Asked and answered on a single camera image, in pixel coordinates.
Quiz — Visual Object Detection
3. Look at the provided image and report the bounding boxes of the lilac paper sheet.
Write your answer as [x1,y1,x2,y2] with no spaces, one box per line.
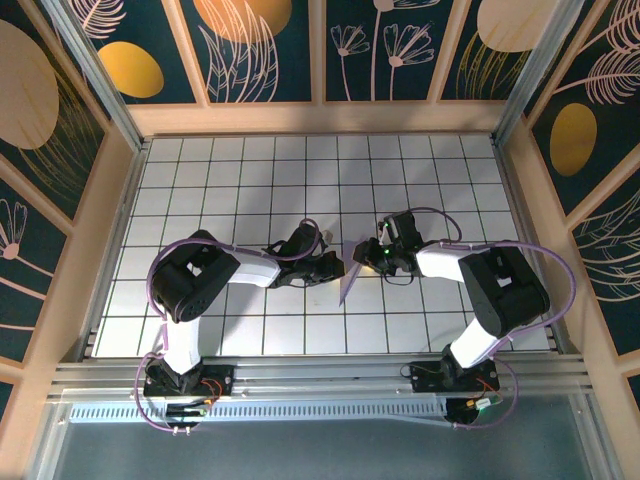
[337,241,364,307]

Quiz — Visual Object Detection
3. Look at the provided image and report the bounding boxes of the small circuit board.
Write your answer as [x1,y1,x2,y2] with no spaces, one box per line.
[447,394,506,427]

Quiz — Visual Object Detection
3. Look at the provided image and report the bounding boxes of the black connector block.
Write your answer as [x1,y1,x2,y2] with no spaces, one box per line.
[165,401,211,421]

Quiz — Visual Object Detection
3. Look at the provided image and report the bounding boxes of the aluminium mounting rail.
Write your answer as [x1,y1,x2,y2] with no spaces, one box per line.
[47,353,594,401]

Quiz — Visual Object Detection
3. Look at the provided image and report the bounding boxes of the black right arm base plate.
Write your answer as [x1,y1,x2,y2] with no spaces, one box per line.
[408,360,501,394]

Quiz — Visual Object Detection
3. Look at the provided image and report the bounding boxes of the aluminium table side rail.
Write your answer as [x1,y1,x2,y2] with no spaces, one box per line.
[77,142,151,362]
[492,142,585,359]

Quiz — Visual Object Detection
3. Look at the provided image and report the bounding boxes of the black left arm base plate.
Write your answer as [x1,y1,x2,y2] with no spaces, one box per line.
[143,363,236,400]

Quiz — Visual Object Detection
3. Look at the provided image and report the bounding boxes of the grey slotted cable duct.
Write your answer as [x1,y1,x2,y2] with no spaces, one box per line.
[67,401,454,427]

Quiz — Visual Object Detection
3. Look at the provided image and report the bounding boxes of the aluminium frame post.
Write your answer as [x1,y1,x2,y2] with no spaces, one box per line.
[42,0,150,154]
[491,0,587,147]

